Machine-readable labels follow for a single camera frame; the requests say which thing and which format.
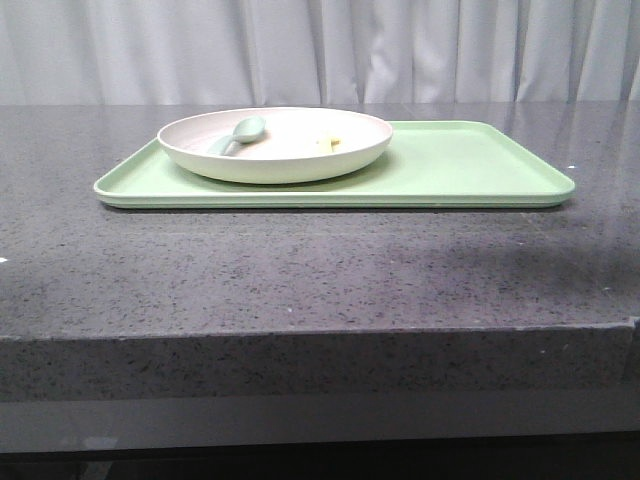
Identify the yellow plastic fork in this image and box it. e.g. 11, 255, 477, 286
316, 132, 341, 153

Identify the white round plate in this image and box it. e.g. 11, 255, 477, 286
157, 107, 393, 184

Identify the light green rectangular tray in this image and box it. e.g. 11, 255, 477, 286
94, 121, 575, 209

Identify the pale green spoon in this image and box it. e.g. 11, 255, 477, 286
206, 116, 266, 155

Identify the grey pleated curtain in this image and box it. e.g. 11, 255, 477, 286
1, 1, 639, 105

